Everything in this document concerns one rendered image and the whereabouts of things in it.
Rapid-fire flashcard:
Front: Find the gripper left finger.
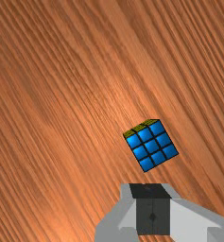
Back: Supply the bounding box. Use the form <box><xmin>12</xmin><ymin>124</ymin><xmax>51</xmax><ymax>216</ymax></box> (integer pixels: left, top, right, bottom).
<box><xmin>94</xmin><ymin>182</ymin><xmax>154</xmax><ymax>242</ymax></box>

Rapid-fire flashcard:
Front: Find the many-coloured puzzle cube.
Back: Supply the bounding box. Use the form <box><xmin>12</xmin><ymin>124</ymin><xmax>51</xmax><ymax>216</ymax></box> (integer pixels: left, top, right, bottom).
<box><xmin>122</xmin><ymin>118</ymin><xmax>180</xmax><ymax>173</ymax></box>

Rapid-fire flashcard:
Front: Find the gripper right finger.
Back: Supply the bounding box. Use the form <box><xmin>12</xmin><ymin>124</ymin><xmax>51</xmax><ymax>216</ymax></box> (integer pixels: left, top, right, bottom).
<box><xmin>152</xmin><ymin>182</ymin><xmax>224</xmax><ymax>242</ymax></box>

